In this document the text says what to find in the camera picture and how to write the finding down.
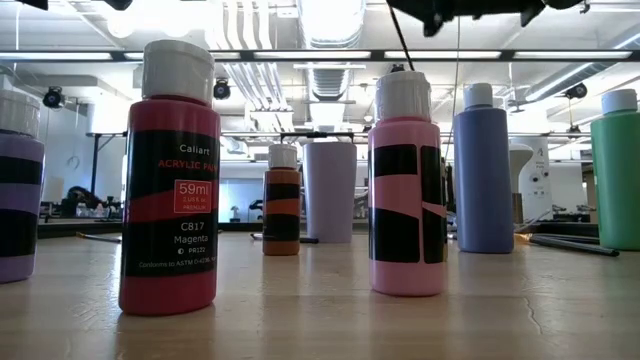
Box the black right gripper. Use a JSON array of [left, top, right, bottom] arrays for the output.
[[385, 0, 586, 38]]

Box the large blue paint bottle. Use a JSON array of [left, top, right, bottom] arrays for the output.
[[453, 82, 516, 255]]

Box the lavender plastic cup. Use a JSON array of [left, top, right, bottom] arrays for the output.
[[302, 141, 359, 245]]

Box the small brown paint bottle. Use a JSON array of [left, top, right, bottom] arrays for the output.
[[261, 143, 303, 257]]

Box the large green paint bottle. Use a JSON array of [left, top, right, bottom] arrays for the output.
[[589, 88, 640, 252]]

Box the small pink paint bottle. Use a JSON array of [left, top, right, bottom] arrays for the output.
[[367, 70, 450, 298]]

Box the small lavender paint bottle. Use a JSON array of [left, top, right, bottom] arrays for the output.
[[0, 88, 46, 285]]

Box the small magenta paint bottle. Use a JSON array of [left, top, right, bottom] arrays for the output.
[[118, 39, 222, 317]]

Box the black linear ceiling light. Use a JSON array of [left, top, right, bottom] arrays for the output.
[[0, 48, 640, 63]]

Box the white mushroom lamp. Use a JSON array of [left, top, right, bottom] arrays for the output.
[[508, 143, 535, 225]]

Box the white printed column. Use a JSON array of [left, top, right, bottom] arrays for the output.
[[519, 135, 554, 222]]

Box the thin hanging cable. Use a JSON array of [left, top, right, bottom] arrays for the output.
[[442, 14, 462, 151]]

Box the silver ceiling air duct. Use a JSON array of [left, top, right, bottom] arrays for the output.
[[295, 0, 367, 101]]

